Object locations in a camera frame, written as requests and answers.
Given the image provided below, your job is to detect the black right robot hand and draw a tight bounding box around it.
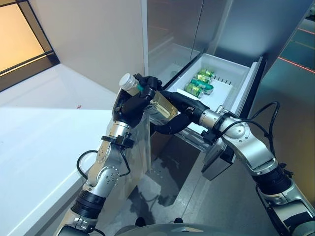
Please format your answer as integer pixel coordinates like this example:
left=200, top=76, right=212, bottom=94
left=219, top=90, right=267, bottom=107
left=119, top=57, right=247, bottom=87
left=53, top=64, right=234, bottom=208
left=154, top=90, right=207, bottom=135

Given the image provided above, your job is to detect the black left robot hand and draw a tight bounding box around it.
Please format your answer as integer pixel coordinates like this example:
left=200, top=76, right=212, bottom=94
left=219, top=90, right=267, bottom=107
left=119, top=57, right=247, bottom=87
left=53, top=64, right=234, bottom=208
left=112, top=73, right=162, bottom=129

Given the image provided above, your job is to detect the clear bottle with yellow drink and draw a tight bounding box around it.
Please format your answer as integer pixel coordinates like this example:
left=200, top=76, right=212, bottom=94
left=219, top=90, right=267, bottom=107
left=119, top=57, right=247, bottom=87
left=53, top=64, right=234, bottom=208
left=120, top=73, right=180, bottom=122

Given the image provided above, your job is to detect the white open fridge drawer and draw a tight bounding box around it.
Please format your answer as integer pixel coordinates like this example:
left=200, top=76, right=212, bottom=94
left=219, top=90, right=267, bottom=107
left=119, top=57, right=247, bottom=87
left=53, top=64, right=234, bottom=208
left=159, top=53, right=268, bottom=154

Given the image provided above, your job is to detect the stainless steel fridge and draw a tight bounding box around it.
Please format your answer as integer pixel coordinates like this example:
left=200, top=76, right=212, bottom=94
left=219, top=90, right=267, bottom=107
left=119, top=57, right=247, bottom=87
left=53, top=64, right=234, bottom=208
left=141, top=0, right=312, bottom=182

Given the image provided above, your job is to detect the green drink can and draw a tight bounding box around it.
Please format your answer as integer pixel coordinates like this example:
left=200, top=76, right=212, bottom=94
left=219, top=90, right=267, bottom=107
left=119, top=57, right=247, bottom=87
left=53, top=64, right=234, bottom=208
left=190, top=78, right=214, bottom=95
left=184, top=83, right=205, bottom=98
left=198, top=68, right=215, bottom=83

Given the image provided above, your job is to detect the white tall cabinet panel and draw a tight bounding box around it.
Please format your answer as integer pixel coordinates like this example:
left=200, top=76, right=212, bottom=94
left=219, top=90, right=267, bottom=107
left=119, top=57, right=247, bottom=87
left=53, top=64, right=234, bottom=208
left=29, top=0, right=152, bottom=111

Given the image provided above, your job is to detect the grey robot body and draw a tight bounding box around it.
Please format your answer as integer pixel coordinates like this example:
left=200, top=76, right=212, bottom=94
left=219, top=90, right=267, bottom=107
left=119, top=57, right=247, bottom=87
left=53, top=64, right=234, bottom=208
left=114, top=216, right=206, bottom=236

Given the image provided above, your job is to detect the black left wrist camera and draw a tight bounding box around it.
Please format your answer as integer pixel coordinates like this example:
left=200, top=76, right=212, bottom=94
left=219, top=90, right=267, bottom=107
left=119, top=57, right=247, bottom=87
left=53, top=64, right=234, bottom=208
left=102, top=132, right=135, bottom=149

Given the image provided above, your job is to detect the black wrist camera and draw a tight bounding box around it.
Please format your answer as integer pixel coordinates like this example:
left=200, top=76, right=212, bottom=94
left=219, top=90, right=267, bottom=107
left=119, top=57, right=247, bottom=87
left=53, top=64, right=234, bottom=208
left=102, top=132, right=135, bottom=149
left=202, top=129, right=222, bottom=146

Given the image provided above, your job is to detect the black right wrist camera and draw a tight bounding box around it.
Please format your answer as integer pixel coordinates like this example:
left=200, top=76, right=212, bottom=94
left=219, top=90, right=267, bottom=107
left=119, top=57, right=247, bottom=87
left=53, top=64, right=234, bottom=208
left=202, top=129, right=222, bottom=146

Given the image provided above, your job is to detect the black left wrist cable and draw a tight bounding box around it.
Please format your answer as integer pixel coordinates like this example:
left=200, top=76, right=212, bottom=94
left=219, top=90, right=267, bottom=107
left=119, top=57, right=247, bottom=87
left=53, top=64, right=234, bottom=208
left=76, top=148, right=131, bottom=178

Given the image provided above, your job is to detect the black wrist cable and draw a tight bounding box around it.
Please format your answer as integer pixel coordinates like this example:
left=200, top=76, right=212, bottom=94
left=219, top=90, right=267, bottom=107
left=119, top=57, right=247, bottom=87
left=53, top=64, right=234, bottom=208
left=216, top=101, right=283, bottom=158
left=76, top=148, right=131, bottom=178

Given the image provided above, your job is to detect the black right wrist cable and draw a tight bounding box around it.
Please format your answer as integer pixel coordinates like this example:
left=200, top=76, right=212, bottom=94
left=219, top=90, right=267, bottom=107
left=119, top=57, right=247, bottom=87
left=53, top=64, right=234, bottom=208
left=216, top=101, right=283, bottom=158

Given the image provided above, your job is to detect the orange lit window, dark frame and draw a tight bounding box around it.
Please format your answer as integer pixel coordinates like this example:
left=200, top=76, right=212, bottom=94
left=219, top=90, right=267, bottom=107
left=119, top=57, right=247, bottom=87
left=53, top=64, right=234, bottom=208
left=0, top=0, right=60, bottom=93

